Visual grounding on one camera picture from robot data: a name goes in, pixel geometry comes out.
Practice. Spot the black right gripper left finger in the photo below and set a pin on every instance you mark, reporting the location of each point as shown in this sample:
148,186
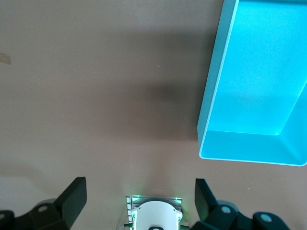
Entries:
72,203

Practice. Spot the turquoise plastic bin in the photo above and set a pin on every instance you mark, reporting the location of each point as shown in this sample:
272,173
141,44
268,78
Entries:
251,83

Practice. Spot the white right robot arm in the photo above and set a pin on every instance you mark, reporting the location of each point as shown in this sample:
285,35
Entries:
156,213

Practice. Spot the square clear tape patch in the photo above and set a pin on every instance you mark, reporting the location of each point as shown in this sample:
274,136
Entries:
4,58

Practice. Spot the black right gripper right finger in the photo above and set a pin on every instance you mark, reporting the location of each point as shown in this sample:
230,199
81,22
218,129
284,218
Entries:
206,203

